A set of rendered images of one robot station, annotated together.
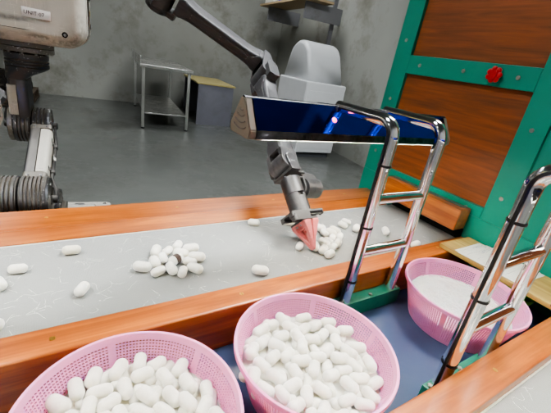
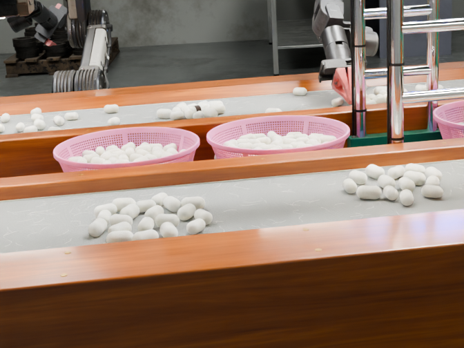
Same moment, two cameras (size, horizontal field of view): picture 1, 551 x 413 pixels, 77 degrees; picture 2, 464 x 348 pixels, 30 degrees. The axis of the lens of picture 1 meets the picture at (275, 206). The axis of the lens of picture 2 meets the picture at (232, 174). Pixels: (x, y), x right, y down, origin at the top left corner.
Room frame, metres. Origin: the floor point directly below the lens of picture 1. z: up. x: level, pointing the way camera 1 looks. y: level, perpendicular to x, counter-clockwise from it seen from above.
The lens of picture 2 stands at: (-0.95, -0.78, 1.15)
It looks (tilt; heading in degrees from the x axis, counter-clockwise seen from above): 16 degrees down; 29
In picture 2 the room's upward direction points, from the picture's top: 3 degrees counter-clockwise
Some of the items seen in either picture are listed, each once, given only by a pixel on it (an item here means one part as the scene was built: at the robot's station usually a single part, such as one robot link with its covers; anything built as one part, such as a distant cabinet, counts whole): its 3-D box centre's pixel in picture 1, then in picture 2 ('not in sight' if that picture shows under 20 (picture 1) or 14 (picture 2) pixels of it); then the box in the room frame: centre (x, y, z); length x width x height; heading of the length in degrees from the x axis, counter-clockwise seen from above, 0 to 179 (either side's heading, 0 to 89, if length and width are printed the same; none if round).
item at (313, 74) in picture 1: (308, 99); not in sight; (5.19, -0.21, 0.74); 0.83 x 0.68 x 1.49; 27
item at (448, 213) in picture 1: (421, 200); not in sight; (1.13, -0.48, 0.83); 0.30 x 0.06 x 0.07; 36
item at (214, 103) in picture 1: (206, 99); (402, 8); (6.44, 1.56, 0.33); 1.24 x 0.64 x 0.67; 27
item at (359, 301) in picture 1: (364, 208); (384, 38); (0.76, -0.20, 0.90); 0.20 x 0.19 x 0.45; 126
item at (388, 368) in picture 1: (310, 365); (278, 155); (0.44, -0.10, 0.72); 0.27 x 0.27 x 0.10
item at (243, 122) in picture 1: (361, 124); not in sight; (0.83, -0.16, 1.08); 0.62 x 0.08 x 0.07; 126
